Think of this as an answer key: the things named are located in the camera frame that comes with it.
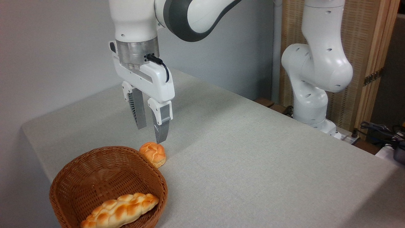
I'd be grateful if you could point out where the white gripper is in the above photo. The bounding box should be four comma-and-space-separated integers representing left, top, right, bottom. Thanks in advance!
109, 41, 175, 144

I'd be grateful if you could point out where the long braided bread loaf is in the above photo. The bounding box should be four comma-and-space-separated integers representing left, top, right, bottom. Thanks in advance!
80, 193, 159, 228

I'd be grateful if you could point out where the round bread roll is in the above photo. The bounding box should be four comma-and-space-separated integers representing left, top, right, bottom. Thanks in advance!
139, 142, 166, 168

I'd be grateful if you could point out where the brown wicker basket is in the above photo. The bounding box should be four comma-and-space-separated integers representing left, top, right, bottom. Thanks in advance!
49, 146, 168, 228

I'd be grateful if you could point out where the brown wooden block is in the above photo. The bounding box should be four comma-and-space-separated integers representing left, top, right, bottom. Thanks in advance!
269, 104, 288, 114
254, 98, 275, 108

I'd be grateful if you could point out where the woven wooden folding screen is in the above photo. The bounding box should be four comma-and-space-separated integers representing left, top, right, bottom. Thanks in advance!
278, 0, 401, 140

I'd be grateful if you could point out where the metal screen hinge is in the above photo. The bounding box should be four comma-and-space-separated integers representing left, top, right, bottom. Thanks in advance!
363, 68, 384, 86

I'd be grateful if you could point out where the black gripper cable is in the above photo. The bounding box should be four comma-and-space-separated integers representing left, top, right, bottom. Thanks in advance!
146, 54, 170, 83

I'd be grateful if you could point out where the black cable bundle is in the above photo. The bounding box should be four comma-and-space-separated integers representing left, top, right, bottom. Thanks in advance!
354, 121, 405, 147

